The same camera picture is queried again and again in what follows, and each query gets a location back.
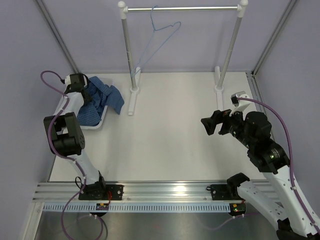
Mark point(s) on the white slotted cable duct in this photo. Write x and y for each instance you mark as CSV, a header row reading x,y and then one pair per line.
x,y
117,207

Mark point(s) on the blue plaid shirt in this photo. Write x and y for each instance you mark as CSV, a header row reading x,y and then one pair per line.
x,y
103,95

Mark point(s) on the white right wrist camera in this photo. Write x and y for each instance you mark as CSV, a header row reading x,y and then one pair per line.
x,y
240,102

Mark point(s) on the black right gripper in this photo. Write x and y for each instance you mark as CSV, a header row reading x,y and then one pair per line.
x,y
218,116

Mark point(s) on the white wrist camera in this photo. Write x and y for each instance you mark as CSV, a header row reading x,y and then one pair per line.
x,y
240,102
67,80

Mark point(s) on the aluminium frame post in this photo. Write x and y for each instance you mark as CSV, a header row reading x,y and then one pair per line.
x,y
275,35
49,20

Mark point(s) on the white plastic basket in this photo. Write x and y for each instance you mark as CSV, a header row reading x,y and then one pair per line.
x,y
76,102

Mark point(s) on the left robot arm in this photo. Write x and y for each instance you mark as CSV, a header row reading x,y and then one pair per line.
x,y
66,139

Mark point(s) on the aluminium frame post left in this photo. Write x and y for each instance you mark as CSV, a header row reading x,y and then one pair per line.
x,y
49,20

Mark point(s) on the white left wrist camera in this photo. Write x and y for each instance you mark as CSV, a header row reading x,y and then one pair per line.
x,y
67,80

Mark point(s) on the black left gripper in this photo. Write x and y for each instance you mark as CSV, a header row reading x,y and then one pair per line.
x,y
88,100

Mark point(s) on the aluminium frame post right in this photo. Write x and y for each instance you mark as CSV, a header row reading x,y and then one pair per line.
x,y
275,35

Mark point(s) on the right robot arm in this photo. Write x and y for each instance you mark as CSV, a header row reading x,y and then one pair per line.
x,y
293,218

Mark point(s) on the aluminium mounting rail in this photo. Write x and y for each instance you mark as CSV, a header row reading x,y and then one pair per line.
x,y
133,192

